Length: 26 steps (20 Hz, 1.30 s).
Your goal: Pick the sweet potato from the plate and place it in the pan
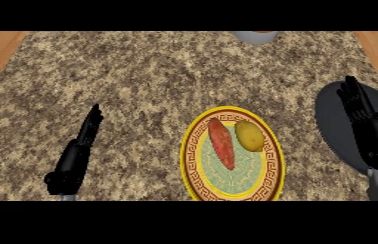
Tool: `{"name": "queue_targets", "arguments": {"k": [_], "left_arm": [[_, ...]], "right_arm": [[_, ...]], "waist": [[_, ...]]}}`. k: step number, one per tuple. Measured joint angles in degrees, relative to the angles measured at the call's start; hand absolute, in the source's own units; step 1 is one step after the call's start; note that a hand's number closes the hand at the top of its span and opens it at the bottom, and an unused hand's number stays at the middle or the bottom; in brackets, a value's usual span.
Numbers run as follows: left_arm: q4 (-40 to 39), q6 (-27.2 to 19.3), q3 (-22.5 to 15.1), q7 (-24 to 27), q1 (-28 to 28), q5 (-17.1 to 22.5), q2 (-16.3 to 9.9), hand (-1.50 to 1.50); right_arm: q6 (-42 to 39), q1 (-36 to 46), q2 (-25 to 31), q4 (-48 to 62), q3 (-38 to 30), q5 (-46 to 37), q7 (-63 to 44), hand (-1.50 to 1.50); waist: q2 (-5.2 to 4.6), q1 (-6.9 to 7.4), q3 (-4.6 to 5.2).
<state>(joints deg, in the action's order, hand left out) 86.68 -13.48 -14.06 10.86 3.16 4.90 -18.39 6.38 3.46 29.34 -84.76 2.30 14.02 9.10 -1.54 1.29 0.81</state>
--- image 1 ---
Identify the yellow patterned plate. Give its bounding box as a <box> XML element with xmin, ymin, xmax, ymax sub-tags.
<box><xmin>179</xmin><ymin>105</ymin><xmax>287</xmax><ymax>202</ymax></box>

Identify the yellow lemon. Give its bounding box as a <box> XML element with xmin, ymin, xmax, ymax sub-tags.
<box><xmin>234</xmin><ymin>120</ymin><xmax>267</xmax><ymax>153</ymax></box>

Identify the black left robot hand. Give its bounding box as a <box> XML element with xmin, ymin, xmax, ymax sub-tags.
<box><xmin>44</xmin><ymin>103</ymin><xmax>106</xmax><ymax>196</ymax></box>

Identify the red sweet potato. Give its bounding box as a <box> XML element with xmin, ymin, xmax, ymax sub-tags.
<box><xmin>207</xmin><ymin>117</ymin><xmax>238</xmax><ymax>171</ymax></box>

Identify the grey round bowl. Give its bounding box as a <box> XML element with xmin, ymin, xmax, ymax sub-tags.
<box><xmin>233</xmin><ymin>30</ymin><xmax>281</xmax><ymax>45</ymax></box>

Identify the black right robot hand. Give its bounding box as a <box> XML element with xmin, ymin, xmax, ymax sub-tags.
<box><xmin>336</xmin><ymin>75</ymin><xmax>378</xmax><ymax>171</ymax></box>

